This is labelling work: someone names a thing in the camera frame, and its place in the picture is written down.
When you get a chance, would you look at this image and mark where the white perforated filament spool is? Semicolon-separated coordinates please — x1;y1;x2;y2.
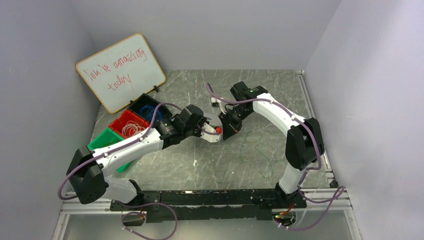
203;112;222;126

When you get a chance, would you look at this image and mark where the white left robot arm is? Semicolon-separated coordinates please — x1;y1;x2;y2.
66;105;206;205

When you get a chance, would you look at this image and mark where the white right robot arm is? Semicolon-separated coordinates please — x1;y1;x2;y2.
214;81;325;195

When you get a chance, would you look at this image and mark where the black storage bin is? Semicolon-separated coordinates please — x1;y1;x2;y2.
127;93;172;123

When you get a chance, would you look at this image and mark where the red storage bin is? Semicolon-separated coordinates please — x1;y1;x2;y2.
108;110;150;139

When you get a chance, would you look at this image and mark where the green storage bin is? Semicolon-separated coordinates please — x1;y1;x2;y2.
86;127;138;173

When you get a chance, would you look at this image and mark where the whiteboard with red writing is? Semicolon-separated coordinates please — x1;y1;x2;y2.
75;33;166;113

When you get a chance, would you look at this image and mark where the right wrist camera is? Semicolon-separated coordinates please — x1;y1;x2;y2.
210;96;226;108

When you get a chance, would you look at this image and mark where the blue cable coil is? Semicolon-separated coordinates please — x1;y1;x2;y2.
138;104;164;122

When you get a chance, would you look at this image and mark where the white cable coil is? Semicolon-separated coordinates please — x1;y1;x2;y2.
121;120;147;138

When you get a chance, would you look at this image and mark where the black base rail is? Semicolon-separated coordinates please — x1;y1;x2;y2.
110;187;307;223

